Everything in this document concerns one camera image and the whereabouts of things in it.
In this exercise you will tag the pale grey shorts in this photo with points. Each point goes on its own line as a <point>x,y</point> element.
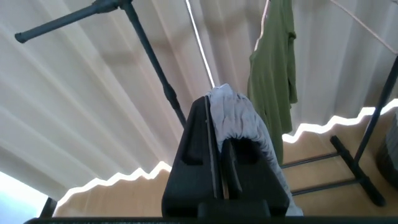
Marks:
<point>233,115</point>

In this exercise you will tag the pink clothes hanger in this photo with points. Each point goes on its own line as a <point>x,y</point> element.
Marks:
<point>362,25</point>
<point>262,26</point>

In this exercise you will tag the green long-sleeved shirt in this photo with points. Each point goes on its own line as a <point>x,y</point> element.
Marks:
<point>273,77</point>

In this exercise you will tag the black clothes rack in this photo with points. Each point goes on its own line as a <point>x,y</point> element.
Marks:
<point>149,49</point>

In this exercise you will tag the beige curtain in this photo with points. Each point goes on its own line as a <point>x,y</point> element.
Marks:
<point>77,109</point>

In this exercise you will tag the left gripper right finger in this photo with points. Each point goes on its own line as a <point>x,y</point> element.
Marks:
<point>255,186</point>

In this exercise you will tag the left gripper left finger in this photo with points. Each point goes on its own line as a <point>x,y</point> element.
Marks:
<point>192,186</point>

